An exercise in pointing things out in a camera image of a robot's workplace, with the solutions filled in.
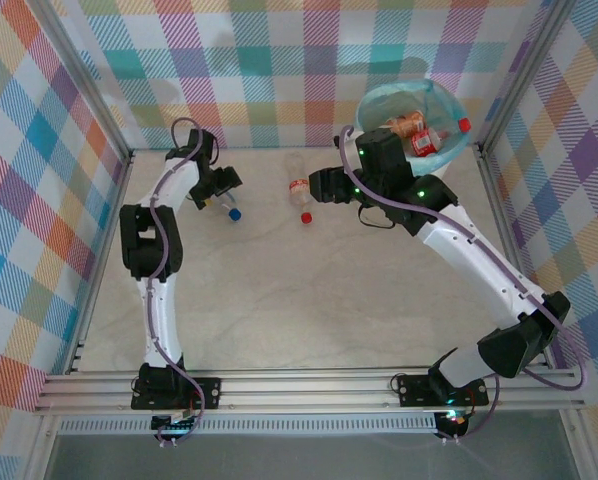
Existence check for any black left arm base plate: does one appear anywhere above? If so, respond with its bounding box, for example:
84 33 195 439
130 376 223 412

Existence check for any controller board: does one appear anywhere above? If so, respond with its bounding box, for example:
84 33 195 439
150 410 203 448
434 409 470 444

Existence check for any grey slotted cable duct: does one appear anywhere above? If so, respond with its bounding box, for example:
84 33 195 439
57 415 439 437

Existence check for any white bin with blue liner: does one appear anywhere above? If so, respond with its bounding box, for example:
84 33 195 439
354 78 475 177

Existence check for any right controller board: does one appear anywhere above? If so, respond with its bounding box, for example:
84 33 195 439
434 409 470 444

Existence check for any clear cola bottle red label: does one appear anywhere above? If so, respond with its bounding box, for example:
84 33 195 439
409 117 473 160

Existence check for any clear bottle blue cap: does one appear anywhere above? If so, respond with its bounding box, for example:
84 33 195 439
216 193 244 223

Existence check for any aluminium side floor rail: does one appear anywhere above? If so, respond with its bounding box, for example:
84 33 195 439
63 152 136 376
476 144 560 372

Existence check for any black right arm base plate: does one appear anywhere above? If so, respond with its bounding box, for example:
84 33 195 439
396 372 491 408

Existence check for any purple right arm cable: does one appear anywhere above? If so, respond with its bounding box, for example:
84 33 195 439
338 124 589 441

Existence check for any left controller board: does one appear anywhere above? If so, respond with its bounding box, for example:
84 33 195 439
150 410 203 448

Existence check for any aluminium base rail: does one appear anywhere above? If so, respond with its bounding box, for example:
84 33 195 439
32 368 588 417

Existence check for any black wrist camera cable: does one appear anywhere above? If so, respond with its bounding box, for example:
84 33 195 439
357 202 396 230

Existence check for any aluminium upright post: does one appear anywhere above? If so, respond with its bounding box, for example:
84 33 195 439
476 0 578 154
26 0 134 164

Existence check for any clear bottle flower red label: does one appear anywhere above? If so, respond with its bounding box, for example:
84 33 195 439
283 152 314 225

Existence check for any aluminium frame leg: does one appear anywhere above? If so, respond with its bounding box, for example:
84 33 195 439
561 409 598 480
21 414 63 480

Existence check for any brown coffee bottle white cap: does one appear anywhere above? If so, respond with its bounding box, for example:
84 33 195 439
384 110 429 140

